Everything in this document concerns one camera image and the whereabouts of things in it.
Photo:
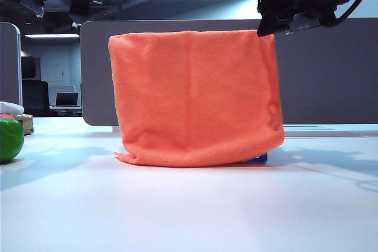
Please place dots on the white folded cloth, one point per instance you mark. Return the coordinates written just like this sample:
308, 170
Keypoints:
10, 108

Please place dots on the brown cardboard box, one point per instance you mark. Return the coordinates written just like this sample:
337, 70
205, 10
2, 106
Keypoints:
26, 125

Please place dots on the green round toy fruit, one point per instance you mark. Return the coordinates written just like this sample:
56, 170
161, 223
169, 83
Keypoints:
10, 140

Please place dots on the dark background monitor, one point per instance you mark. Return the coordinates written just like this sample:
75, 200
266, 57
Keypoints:
29, 67

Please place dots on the narrow grey desk partition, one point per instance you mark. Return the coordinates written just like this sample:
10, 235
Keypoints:
10, 66

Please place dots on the square standing mirror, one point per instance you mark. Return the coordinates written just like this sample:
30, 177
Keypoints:
261, 158

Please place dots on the orange fleece cloth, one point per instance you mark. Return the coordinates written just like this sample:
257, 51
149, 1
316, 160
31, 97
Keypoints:
195, 98

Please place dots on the black office chair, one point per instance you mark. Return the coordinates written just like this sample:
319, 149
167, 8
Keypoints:
35, 98

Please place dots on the short ceiling light strip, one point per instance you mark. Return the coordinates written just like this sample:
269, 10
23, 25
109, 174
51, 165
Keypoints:
50, 36

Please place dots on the wide grey desk partition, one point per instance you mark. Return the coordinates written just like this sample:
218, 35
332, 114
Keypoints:
325, 72

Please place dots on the open background laptop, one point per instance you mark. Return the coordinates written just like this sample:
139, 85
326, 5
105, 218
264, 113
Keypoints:
67, 99

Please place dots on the white partition foot bracket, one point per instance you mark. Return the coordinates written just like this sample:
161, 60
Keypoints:
115, 129

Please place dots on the small red object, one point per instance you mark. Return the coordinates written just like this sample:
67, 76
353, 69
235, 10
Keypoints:
6, 116

